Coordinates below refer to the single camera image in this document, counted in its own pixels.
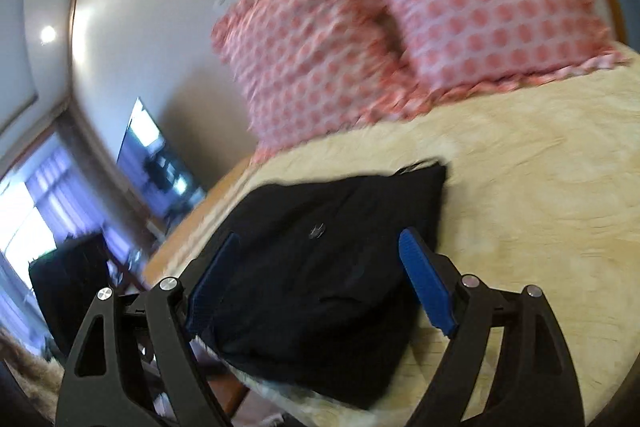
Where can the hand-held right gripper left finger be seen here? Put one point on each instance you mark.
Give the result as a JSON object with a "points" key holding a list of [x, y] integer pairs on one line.
{"points": [[212, 277]]}

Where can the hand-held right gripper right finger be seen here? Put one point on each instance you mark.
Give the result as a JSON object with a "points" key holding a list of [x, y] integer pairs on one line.
{"points": [[425, 282]]}

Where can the black pants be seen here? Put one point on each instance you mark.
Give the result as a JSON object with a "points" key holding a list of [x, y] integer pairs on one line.
{"points": [[310, 277]]}

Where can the bed with cream blanket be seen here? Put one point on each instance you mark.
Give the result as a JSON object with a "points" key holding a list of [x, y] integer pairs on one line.
{"points": [[525, 207]]}

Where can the black chair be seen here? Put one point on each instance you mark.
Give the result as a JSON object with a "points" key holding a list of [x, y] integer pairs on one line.
{"points": [[70, 287]]}

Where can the purple window curtain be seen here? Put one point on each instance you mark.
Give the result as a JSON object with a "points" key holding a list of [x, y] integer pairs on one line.
{"points": [[60, 187]]}

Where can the wooden bed frame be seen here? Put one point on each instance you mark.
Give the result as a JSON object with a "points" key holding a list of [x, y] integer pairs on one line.
{"points": [[200, 217]]}

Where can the wall mirror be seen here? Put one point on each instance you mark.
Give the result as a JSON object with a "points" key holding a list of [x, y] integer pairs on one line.
{"points": [[155, 157]]}

